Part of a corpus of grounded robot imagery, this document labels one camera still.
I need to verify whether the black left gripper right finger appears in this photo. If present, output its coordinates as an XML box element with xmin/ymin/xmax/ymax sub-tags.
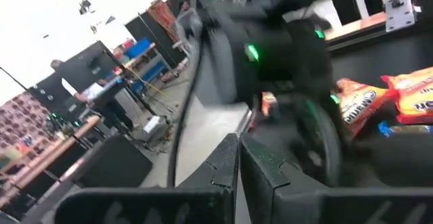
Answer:
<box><xmin>240</xmin><ymin>134</ymin><xmax>433</xmax><ymax>224</ymax></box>

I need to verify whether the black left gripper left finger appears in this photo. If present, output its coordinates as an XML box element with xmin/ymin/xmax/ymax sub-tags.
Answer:
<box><xmin>53</xmin><ymin>133</ymin><xmax>240</xmax><ymax>224</ymax></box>

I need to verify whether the orange chicken ramen pack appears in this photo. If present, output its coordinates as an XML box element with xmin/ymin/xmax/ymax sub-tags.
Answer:
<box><xmin>334</xmin><ymin>77</ymin><xmax>398</xmax><ymax>139</ymax></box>
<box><xmin>380</xmin><ymin>66</ymin><xmax>433</xmax><ymax>126</ymax></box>
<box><xmin>261</xmin><ymin>91</ymin><xmax>279</xmax><ymax>117</ymax></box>

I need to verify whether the person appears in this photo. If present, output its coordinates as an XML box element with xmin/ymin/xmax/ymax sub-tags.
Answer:
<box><xmin>49</xmin><ymin>58</ymin><xmax>118</xmax><ymax>105</ymax></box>

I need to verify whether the blue storage crate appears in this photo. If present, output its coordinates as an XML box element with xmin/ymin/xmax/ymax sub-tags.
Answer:
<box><xmin>124</xmin><ymin>37</ymin><xmax>152</xmax><ymax>60</ymax></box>

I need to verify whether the black metal rig frame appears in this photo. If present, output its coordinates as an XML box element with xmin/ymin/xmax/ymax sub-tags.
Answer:
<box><xmin>324</xmin><ymin>14</ymin><xmax>433</xmax><ymax>54</ymax></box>

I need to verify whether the white metal bracket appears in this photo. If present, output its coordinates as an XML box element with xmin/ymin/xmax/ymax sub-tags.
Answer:
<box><xmin>384</xmin><ymin>0</ymin><xmax>417</xmax><ymax>32</ymax></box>

